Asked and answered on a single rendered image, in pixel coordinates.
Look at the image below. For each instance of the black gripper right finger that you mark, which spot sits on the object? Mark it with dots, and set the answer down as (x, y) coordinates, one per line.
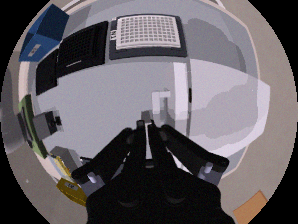
(190, 154)

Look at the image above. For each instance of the yellow waste bin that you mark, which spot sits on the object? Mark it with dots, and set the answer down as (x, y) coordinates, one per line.
(72, 190)

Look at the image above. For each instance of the grey bench mat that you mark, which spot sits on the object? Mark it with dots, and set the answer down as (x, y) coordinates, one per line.
(97, 103)

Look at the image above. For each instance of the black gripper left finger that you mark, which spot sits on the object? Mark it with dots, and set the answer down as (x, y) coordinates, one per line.
(105, 164)

